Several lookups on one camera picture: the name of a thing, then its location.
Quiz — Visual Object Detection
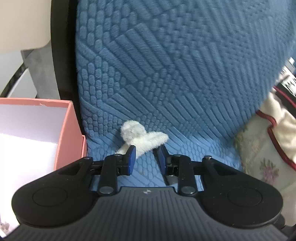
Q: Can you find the white fluffy hair claw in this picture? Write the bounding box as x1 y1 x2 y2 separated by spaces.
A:
116 120 169 158

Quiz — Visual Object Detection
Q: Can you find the pink cardboard box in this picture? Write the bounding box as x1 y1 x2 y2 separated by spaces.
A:
1 97 87 237

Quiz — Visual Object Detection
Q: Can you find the blue textured sofa cover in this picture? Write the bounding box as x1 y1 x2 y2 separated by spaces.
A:
75 0 296 188

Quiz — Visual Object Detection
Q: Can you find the floral cream cushion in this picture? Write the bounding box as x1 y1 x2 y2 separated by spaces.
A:
235 89 295 202

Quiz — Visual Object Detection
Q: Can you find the white black orange blanket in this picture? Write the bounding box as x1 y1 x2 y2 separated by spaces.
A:
278 57 296 96

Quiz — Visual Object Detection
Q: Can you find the beige chair with black frame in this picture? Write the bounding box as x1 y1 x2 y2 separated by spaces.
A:
0 0 80 103

